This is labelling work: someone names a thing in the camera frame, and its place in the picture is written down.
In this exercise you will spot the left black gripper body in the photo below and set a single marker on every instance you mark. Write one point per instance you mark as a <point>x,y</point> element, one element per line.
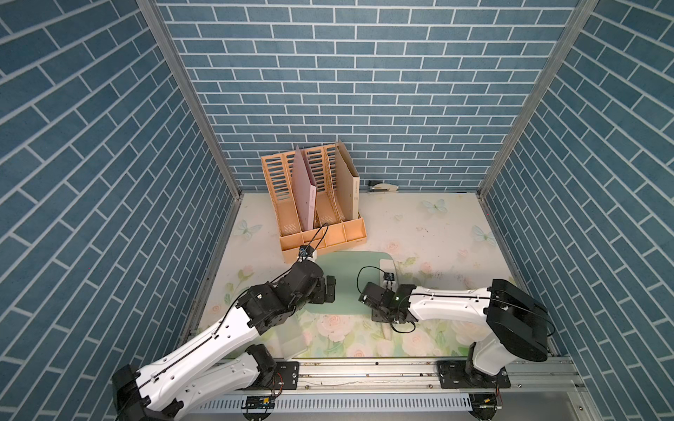
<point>319,295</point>

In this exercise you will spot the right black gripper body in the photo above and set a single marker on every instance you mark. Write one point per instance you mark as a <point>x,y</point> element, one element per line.
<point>380,317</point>

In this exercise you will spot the green cutting board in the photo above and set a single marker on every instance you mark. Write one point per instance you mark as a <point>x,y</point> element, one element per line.
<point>345,267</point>

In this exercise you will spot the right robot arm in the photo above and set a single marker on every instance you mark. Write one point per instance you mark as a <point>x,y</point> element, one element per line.
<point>518,325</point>

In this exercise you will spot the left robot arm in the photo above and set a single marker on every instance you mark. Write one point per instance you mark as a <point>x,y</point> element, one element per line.
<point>226,356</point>

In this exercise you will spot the left circuit board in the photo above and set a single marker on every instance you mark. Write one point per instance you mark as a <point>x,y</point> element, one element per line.
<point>258,407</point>

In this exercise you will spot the circuit board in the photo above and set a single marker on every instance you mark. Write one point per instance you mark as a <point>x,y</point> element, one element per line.
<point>484,406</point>
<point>258,407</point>

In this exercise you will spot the right circuit board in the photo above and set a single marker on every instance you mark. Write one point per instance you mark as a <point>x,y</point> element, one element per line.
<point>484,406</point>

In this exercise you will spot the orange file organizer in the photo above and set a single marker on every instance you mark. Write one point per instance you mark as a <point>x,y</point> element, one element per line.
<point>331,231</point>

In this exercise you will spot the floral table mat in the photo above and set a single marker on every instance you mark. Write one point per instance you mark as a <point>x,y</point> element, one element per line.
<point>436,240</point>

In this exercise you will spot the pink folder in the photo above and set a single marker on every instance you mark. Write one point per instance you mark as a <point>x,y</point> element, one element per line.
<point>304,189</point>

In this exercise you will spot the beige folder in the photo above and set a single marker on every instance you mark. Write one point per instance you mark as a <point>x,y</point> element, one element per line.
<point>347,183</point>

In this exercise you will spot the black white stapler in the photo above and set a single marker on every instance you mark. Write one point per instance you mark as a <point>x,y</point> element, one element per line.
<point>380,186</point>

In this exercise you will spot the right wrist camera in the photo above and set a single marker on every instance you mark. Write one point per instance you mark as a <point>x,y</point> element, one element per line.
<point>388,279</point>

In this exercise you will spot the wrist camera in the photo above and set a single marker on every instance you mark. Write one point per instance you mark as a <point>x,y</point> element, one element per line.
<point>306,252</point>
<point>388,279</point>

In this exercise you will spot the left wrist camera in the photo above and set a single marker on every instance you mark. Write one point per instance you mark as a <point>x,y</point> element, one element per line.
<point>306,252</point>

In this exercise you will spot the aluminium rail frame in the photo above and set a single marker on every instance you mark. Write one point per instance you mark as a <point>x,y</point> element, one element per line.
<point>412,385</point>

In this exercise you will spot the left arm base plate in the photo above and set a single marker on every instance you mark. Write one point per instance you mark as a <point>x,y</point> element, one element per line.
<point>284,376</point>

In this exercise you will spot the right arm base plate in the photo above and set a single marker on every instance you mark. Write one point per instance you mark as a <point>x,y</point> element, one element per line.
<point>460,374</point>

